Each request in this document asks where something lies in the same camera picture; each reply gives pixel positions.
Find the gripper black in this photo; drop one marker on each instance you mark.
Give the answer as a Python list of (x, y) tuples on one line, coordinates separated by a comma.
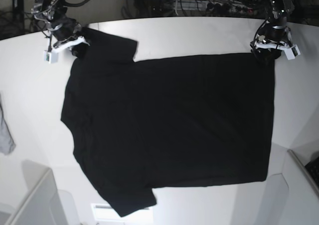
[(64, 32), (270, 40)]

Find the black T-shirt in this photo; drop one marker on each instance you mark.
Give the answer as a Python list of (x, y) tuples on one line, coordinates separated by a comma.
[(192, 121)]

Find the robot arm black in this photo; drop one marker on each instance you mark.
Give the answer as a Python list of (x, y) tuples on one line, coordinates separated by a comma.
[(47, 10), (277, 13)]

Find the grey cloth at left edge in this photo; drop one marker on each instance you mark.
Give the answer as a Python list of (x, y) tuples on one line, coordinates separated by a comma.
[(7, 144)]

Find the white right bin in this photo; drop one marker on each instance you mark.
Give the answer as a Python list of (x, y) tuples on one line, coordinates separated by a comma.
[(291, 197)]

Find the white bin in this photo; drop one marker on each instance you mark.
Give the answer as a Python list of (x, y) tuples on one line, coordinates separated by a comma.
[(291, 197), (41, 205)]

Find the white left bin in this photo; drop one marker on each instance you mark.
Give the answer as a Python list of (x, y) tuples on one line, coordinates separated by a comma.
[(41, 205)]

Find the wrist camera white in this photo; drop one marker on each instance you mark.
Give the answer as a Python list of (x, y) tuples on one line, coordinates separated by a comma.
[(50, 57), (292, 52)]

